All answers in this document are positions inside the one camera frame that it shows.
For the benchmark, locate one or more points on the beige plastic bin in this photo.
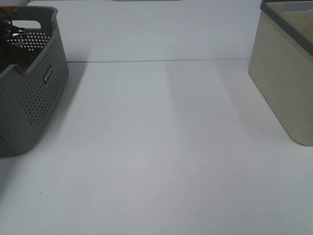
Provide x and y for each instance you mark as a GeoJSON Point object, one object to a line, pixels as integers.
{"type": "Point", "coordinates": [281, 64]}

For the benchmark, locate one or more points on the brown towel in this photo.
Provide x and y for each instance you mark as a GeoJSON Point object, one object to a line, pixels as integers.
{"type": "Point", "coordinates": [13, 55]}

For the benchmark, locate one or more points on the grey perforated plastic basket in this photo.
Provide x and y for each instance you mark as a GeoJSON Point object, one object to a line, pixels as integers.
{"type": "Point", "coordinates": [28, 99]}

